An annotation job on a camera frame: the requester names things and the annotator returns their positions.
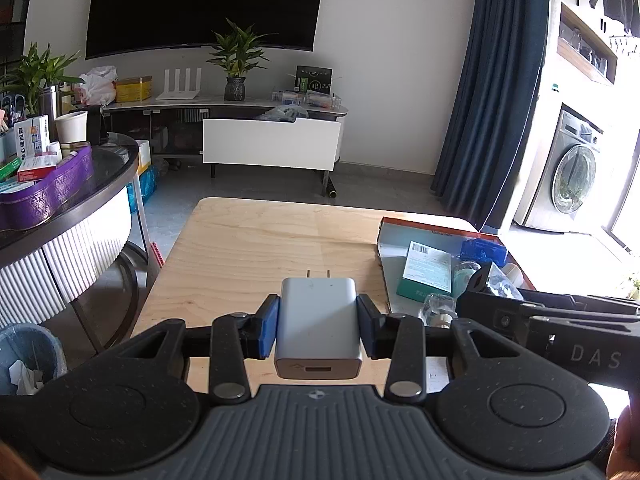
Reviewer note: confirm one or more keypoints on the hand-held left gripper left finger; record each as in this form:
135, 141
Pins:
267, 325

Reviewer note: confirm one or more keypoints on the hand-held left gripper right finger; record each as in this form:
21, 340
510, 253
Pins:
367, 325

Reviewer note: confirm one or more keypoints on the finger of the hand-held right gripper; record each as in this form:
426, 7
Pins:
490, 315
487, 280

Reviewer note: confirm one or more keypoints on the light blue toothpick container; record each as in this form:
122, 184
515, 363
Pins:
462, 280

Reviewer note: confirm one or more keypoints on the blue plastic box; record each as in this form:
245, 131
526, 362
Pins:
482, 250

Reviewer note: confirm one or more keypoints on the white usb charger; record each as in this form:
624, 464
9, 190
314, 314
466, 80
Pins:
317, 325

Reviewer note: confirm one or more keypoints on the orange rimmed cardboard box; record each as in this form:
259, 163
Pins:
395, 280

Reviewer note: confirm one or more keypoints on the clear bottle with white cap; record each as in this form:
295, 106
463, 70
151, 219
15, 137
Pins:
437, 307

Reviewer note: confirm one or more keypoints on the green white bandage box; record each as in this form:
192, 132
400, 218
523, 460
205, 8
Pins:
425, 270

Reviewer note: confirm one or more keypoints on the person's right hand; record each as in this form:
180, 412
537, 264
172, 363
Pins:
625, 445

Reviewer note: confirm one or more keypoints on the grey board with red spine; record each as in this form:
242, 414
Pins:
157, 252

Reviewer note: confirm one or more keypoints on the white washing machine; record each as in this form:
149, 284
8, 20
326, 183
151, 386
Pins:
570, 175

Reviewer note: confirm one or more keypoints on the black rolled mat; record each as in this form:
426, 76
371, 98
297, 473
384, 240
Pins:
331, 187

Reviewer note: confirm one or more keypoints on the white low tv cabinet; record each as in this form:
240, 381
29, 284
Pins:
270, 142

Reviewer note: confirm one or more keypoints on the blue plastic bag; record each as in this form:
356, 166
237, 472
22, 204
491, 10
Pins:
147, 185

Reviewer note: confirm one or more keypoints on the dark blue curtain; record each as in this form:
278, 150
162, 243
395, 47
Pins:
490, 85

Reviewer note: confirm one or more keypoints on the curved white ribbed counter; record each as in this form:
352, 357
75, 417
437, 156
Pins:
75, 250

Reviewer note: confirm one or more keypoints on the white parcel with yellow tape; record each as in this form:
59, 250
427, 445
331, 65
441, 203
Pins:
143, 155

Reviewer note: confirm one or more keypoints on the grey plastic bag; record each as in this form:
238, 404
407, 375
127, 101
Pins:
282, 112

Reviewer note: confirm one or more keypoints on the clear plastic storage box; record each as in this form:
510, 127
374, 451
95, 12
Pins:
320, 100

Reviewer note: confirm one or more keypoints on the bamboo plant in dark vase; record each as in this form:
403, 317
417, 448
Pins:
235, 87

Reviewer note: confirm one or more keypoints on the blue trash bin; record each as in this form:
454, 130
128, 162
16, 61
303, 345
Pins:
25, 345

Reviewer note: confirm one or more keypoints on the white router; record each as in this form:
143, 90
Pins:
177, 94

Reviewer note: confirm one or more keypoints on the black green gift box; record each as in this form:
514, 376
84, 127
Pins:
312, 80

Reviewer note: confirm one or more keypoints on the purple patterned box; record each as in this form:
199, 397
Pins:
50, 190

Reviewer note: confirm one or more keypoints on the black stand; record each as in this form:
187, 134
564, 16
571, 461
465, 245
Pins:
97, 125

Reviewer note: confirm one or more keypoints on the yellow tin box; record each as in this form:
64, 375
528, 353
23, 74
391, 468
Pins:
134, 90

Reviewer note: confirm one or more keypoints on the white paper cup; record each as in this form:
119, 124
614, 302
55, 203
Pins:
71, 127

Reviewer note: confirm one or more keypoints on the red white medicine box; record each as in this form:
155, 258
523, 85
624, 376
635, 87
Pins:
37, 167

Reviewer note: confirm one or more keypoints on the white plastic bag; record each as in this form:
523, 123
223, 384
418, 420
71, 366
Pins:
97, 85

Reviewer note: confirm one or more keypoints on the green flat box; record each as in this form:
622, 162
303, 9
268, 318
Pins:
10, 170

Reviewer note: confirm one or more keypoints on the white blue medicine box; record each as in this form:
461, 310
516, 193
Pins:
32, 137

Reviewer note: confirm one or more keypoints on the steel tumbler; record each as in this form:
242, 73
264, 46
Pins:
49, 110

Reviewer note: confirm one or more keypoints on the black television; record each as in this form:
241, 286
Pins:
200, 5

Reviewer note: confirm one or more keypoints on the green leafy plant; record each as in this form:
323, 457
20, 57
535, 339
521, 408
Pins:
35, 75

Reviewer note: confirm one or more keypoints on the wooden wall shelf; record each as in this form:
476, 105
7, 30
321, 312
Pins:
585, 60

